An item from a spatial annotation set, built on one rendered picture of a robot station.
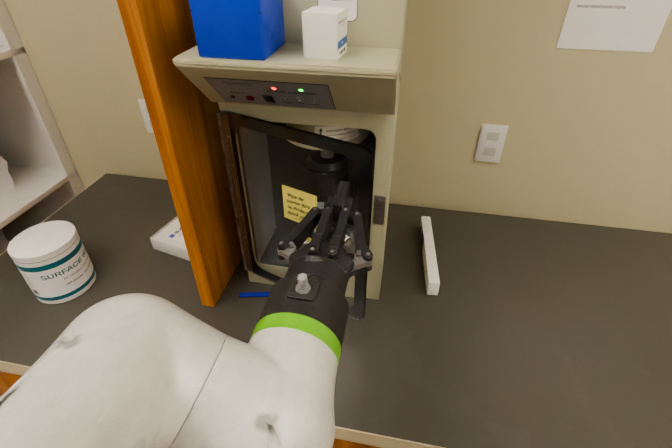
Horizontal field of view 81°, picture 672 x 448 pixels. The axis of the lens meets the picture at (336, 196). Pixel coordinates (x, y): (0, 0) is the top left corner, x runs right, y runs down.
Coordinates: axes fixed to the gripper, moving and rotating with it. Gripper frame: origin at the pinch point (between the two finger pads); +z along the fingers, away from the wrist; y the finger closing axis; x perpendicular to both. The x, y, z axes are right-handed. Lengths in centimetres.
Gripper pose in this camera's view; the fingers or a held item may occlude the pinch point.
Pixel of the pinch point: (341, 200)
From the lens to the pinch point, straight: 62.1
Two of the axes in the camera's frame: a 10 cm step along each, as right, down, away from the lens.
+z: 1.9, -5.5, 8.1
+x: 0.0, 8.3, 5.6
